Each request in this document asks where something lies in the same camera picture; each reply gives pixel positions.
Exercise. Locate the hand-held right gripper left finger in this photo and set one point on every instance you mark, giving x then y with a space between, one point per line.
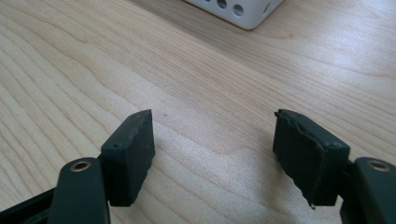
129 161

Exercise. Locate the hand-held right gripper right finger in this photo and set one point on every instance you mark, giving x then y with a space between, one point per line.
308 158

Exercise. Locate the white perforated basket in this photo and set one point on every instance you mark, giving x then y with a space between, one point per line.
236 11

